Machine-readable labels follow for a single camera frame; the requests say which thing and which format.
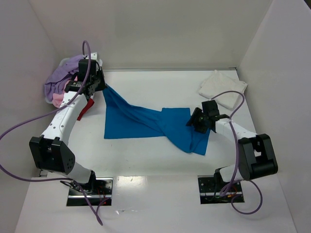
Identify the lavender t shirt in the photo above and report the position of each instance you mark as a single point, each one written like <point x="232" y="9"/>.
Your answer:
<point x="70" y="67"/>

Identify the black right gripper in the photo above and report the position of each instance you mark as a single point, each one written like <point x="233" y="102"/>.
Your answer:
<point x="194" y="119"/>

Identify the white folded t shirt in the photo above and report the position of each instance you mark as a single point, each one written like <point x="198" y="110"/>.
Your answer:
<point x="217" y="82"/>

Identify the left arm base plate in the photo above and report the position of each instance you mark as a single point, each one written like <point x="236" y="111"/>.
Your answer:
<point x="101" y="192"/>

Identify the metal table edge bracket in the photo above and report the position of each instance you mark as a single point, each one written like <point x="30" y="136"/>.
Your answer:
<point x="43" y="173"/>

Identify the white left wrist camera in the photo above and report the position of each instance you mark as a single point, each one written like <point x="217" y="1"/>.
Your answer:
<point x="93" y="56"/>

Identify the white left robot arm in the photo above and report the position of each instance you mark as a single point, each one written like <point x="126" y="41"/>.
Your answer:
<point x="50" y="151"/>

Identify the blue t shirt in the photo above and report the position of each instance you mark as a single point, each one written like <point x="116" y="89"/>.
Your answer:
<point x="123" y="120"/>

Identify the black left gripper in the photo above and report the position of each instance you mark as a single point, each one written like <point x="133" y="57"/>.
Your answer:
<point x="99" y="82"/>

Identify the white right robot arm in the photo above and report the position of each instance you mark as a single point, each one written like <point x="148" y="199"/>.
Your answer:
<point x="255" y="153"/>

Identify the red t shirt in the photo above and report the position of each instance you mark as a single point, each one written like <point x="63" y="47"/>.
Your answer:
<point x="85" y="109"/>

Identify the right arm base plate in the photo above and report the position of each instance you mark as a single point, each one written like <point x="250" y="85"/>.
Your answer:
<point x="210" y="187"/>

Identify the pink t shirt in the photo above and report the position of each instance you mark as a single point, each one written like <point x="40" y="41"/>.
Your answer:
<point x="59" y="85"/>

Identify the white plastic laundry basket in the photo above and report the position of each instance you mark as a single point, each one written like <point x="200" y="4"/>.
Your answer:
<point x="57" y="99"/>

